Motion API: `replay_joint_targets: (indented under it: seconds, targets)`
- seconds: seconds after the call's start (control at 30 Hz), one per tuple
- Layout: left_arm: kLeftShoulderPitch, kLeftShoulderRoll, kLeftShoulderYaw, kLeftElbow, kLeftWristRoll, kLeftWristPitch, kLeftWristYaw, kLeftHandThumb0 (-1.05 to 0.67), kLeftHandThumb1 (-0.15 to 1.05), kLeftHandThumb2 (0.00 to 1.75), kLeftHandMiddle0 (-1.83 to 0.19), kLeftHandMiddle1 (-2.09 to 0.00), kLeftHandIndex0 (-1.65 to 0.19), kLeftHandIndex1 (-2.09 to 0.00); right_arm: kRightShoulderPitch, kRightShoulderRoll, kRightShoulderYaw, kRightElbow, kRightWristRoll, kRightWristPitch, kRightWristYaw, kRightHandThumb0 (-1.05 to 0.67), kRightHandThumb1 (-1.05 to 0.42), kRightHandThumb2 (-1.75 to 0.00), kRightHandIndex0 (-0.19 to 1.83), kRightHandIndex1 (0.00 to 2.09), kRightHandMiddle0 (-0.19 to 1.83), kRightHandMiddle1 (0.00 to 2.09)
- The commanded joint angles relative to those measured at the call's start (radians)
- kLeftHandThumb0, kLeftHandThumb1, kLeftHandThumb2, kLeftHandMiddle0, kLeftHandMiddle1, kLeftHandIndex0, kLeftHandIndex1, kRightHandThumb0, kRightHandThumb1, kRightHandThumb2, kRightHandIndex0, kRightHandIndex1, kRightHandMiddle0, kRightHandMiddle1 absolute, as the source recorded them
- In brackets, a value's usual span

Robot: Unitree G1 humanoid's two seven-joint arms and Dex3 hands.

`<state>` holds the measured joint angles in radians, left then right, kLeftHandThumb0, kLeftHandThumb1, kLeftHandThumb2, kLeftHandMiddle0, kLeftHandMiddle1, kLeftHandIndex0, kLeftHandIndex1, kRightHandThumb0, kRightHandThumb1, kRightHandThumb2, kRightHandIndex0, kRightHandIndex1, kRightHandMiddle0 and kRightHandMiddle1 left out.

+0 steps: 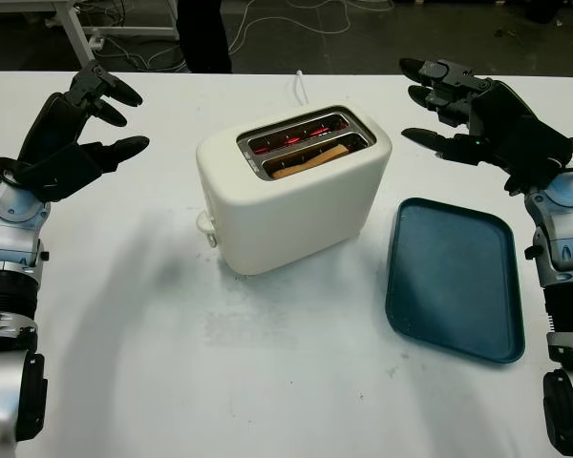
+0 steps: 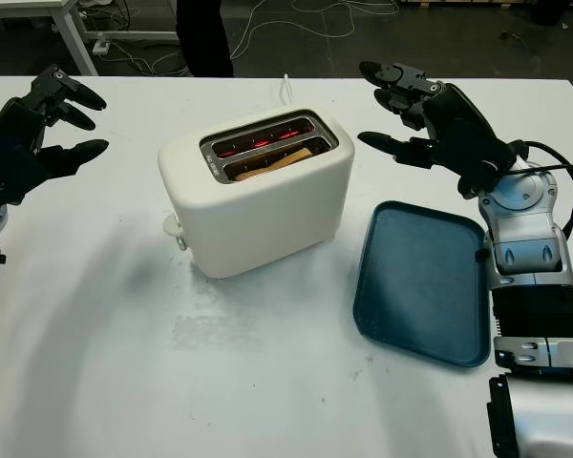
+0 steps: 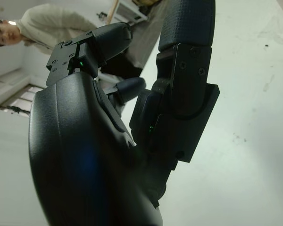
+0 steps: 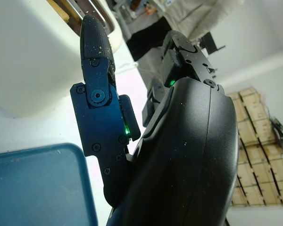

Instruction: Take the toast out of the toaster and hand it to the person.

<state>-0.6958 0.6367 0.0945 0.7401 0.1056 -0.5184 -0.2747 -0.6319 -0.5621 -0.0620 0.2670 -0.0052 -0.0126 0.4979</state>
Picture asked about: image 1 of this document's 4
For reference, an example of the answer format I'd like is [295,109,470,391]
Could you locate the white metal table frame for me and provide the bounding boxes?
[0,0,179,68]

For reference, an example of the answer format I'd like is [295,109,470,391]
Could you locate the white floor cable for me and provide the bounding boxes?
[226,0,352,54]

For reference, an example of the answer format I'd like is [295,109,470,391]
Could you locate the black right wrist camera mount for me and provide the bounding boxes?
[504,164,555,197]

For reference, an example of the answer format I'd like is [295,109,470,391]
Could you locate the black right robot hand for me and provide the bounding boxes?
[398,57,573,178]

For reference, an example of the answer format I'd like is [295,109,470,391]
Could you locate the dark blue plastic tray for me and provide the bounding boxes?
[385,197,526,369]

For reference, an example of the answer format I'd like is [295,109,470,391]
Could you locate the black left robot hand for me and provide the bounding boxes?
[17,58,152,173]

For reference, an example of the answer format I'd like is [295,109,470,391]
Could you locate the person in black trousers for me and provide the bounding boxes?
[177,0,233,74]

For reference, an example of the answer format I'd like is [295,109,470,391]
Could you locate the cream two-slot toaster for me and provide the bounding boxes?
[195,104,393,277]

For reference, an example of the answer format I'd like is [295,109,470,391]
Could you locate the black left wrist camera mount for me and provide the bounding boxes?
[13,142,107,201]

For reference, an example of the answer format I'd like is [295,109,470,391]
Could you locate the thin grey floor cables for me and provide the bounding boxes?
[102,35,187,73]

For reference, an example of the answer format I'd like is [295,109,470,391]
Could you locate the toast slice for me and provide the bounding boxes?
[270,145,350,180]

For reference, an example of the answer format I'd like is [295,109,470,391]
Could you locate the white toaster power cord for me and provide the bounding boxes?
[293,70,311,107]

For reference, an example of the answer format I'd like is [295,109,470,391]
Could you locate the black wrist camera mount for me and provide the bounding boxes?
[13,142,107,201]
[504,164,555,197]

